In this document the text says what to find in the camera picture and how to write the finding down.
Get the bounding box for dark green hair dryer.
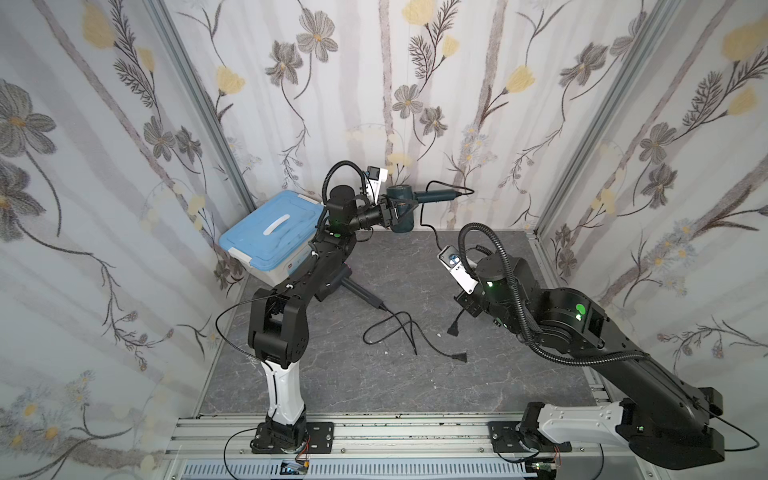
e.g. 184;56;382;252
385;185;462;233

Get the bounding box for black hair dryer cord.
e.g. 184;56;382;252
416;179;476;337

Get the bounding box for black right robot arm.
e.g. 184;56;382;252
458;222;725;470

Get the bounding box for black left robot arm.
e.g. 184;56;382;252
247;160;398;454

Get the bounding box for black hair dryer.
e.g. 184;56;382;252
315;264;385;311

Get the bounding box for blue lid storage box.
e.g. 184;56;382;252
219;191;323;286

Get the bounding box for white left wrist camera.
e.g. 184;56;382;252
365;166;389;204

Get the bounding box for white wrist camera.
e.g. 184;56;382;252
437;245;478;294
365;166;389;204

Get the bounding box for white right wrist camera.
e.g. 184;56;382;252
437;245;478;294

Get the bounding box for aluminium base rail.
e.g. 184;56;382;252
158;413;670;479

